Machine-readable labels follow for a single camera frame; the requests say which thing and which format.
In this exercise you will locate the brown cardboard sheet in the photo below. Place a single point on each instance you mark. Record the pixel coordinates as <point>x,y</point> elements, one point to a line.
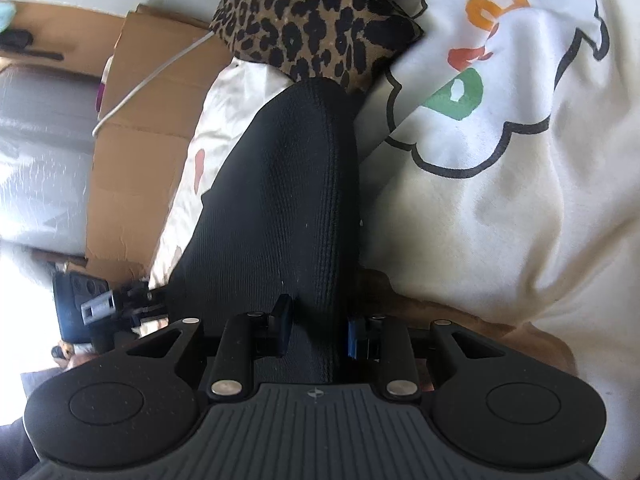
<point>158,67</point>

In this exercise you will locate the person's left hand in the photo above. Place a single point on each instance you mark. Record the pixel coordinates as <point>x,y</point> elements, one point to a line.
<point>66,357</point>

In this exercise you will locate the cream printed bed sheet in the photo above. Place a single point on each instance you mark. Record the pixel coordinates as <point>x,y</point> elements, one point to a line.
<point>498,162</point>

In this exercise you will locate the grey silver appliance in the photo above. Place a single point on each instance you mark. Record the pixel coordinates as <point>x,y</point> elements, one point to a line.
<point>47,118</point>

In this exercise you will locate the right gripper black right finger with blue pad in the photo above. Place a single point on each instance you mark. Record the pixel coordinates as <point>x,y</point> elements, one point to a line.
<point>400,362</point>

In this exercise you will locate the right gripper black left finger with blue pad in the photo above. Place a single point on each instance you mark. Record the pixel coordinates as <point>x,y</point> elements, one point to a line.
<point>220,367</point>

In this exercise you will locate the leopard print cloth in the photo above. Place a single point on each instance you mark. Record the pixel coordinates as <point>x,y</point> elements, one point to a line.
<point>349,41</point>

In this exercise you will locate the black drawstring pants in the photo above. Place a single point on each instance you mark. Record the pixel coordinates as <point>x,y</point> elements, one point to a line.
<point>282,218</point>

